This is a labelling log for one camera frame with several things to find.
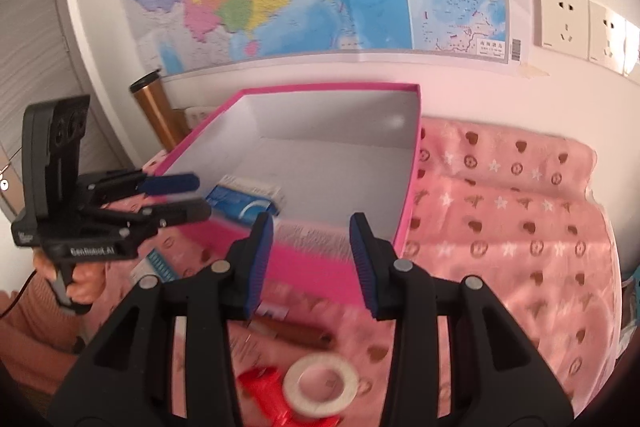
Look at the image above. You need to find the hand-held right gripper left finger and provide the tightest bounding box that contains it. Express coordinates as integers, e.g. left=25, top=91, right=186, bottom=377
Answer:
left=47, top=211, right=275, bottom=427

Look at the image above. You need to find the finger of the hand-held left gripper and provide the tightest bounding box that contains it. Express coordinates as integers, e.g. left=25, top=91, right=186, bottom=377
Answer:
left=82, top=198, right=213, bottom=240
left=77, top=168, right=201, bottom=208

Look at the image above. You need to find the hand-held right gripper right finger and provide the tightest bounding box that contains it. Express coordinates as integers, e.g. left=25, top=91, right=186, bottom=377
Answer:
left=349, top=212, right=576, bottom=427

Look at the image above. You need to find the blue and white small box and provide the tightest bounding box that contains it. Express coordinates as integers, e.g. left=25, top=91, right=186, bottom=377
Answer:
left=205, top=174, right=286, bottom=225

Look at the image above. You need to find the pink cardboard box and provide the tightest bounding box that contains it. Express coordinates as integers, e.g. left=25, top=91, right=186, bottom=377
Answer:
left=155, top=82, right=423, bottom=308

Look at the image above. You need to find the red plastic item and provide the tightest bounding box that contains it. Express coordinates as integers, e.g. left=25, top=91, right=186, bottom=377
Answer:
left=236, top=364, right=341, bottom=427

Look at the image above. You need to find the person's left forearm pink sleeve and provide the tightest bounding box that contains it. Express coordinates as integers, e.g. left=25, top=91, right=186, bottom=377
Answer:
left=0, top=279, right=96, bottom=398

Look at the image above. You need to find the person's left hand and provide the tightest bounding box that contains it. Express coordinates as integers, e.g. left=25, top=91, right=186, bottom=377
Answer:
left=34, top=252, right=108, bottom=305

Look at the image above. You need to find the blue and white packet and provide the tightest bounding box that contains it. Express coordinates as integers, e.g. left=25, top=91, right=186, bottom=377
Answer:
left=130, top=247, right=183, bottom=285

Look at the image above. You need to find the copper thermos bottle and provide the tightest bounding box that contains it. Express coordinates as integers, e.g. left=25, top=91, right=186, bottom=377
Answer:
left=129, top=68, right=188, bottom=152

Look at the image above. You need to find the white tape roll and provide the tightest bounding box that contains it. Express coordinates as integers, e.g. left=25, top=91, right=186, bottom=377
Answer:
left=282, top=353, right=360, bottom=419

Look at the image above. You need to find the grey louvered door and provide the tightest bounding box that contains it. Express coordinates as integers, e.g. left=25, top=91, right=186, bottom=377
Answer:
left=0, top=0, right=141, bottom=218

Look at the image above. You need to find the pink printed blanket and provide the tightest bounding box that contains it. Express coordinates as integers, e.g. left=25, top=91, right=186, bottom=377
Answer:
left=75, top=117, right=623, bottom=427

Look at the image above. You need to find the teal patterned cloth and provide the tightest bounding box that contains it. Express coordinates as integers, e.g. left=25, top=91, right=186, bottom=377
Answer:
left=620, top=264, right=640, bottom=343

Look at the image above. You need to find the black cable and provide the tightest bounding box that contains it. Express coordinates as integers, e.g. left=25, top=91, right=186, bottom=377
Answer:
left=0, top=271, right=38, bottom=319

